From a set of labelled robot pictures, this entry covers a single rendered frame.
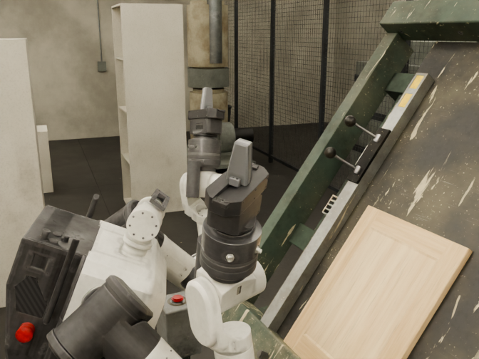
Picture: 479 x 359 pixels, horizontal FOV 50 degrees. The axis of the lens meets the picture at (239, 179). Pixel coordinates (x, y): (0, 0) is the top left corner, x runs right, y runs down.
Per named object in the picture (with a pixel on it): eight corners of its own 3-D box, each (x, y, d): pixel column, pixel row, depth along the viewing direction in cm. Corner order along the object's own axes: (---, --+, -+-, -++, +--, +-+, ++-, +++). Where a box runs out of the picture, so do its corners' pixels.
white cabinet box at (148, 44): (123, 199, 578) (111, 6, 523) (174, 194, 598) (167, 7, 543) (132, 216, 524) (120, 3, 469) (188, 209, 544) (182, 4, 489)
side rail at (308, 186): (246, 297, 192) (224, 285, 186) (403, 50, 196) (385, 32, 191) (254, 304, 187) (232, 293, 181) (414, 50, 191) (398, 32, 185)
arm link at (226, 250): (187, 189, 69) (182, 259, 75) (251, 214, 66) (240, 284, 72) (230, 154, 79) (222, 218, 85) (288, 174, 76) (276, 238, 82)
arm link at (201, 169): (232, 156, 139) (230, 198, 139) (197, 155, 144) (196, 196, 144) (212, 153, 129) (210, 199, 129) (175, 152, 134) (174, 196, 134)
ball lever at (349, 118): (376, 146, 167) (341, 123, 167) (381, 136, 167) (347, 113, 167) (379, 144, 163) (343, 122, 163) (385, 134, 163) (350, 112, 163)
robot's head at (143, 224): (117, 243, 103) (132, 204, 102) (127, 228, 113) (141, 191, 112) (148, 256, 104) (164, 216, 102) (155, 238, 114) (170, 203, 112)
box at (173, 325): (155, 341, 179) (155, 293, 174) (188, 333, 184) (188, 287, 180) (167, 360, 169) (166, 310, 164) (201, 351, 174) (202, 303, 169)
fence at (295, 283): (268, 324, 167) (259, 320, 165) (423, 79, 171) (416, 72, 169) (276, 332, 163) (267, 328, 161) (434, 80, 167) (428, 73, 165)
